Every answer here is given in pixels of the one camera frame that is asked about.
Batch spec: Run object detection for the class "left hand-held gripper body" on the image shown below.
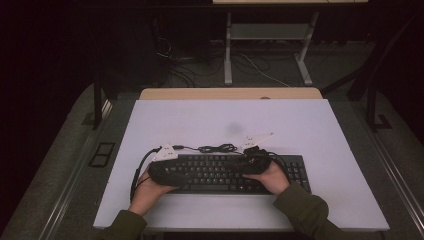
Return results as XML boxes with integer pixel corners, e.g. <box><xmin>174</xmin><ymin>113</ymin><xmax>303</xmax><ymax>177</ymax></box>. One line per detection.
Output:
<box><xmin>148</xmin><ymin>143</ymin><xmax>188</xmax><ymax>187</ymax></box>

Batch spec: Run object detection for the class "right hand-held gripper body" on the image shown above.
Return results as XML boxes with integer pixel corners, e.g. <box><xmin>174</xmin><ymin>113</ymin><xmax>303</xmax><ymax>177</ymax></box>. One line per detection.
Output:
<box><xmin>238</xmin><ymin>132</ymin><xmax>275</xmax><ymax>175</ymax></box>

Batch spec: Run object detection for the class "black computer keyboard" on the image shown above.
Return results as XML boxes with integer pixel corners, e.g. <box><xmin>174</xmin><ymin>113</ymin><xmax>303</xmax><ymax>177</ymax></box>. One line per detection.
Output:
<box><xmin>166</xmin><ymin>153</ymin><xmax>313</xmax><ymax>196</ymax></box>

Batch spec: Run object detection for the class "person's right hand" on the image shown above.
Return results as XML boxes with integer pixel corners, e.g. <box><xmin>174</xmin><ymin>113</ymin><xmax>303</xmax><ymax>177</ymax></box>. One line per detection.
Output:
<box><xmin>243</xmin><ymin>161</ymin><xmax>291</xmax><ymax>196</ymax></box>

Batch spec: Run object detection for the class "person's left hand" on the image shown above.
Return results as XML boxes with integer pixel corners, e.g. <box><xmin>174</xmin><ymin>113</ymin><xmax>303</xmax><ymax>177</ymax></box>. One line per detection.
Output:
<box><xmin>128</xmin><ymin>171</ymin><xmax>178</xmax><ymax>218</ymax></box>

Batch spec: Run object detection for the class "white table board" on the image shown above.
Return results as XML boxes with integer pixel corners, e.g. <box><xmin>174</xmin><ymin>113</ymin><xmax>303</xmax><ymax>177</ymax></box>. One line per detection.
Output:
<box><xmin>93</xmin><ymin>98</ymin><xmax>390</xmax><ymax>232</ymax></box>

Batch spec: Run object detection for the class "black upright stand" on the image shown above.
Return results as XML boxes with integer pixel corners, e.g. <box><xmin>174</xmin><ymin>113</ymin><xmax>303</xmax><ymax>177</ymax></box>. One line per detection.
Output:
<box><xmin>92</xmin><ymin>74</ymin><xmax>113</xmax><ymax>131</ymax></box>

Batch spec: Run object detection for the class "black angled stand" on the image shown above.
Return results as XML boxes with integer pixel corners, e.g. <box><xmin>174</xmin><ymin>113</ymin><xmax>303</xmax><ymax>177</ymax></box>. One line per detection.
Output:
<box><xmin>321</xmin><ymin>14</ymin><xmax>418</xmax><ymax>133</ymax></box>

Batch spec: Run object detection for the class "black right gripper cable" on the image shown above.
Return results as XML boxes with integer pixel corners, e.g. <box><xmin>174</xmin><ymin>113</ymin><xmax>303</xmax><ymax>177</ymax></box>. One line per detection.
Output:
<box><xmin>265</xmin><ymin>151</ymin><xmax>292</xmax><ymax>174</ymax></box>

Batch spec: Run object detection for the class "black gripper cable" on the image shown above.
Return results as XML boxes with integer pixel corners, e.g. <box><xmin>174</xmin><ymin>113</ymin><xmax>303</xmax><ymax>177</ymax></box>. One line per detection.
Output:
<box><xmin>129</xmin><ymin>147</ymin><xmax>163</xmax><ymax>203</ymax></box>
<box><xmin>265</xmin><ymin>151</ymin><xmax>292</xmax><ymax>174</ymax></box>

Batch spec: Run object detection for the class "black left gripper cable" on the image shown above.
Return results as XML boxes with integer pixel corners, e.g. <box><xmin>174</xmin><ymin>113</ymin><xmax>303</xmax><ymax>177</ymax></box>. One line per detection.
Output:
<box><xmin>129</xmin><ymin>147</ymin><xmax>163</xmax><ymax>203</ymax></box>

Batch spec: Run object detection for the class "black keyboard cable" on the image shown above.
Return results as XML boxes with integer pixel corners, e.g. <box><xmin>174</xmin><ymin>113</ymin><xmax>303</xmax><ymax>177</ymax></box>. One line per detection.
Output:
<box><xmin>171</xmin><ymin>143</ymin><xmax>246</xmax><ymax>155</ymax></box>

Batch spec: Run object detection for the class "black floor socket frame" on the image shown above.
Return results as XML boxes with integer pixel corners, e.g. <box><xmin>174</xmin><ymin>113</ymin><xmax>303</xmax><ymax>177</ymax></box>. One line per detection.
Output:
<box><xmin>88</xmin><ymin>142</ymin><xmax>116</xmax><ymax>168</ymax></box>

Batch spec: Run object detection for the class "white floor cable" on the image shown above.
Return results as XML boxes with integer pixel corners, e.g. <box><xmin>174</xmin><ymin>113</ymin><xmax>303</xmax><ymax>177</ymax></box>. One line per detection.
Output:
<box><xmin>239</xmin><ymin>53</ymin><xmax>291</xmax><ymax>88</ymax></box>

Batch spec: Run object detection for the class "metal floor rail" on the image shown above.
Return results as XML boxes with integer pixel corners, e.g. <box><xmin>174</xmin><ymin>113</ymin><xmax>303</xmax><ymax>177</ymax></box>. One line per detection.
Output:
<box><xmin>351</xmin><ymin>101</ymin><xmax>424</xmax><ymax>229</ymax></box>
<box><xmin>38</xmin><ymin>131</ymin><xmax>103</xmax><ymax>240</ymax></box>

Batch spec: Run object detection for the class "tangle of black floor cables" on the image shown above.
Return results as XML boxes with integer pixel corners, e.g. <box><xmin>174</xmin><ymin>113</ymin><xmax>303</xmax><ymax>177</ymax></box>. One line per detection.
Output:
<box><xmin>155</xmin><ymin>35</ymin><xmax>225</xmax><ymax>88</ymax></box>

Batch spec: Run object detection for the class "grey metal desk frame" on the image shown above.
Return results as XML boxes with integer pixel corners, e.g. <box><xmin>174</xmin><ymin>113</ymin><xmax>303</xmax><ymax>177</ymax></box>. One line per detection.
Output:
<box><xmin>223</xmin><ymin>12</ymin><xmax>320</xmax><ymax>87</ymax></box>

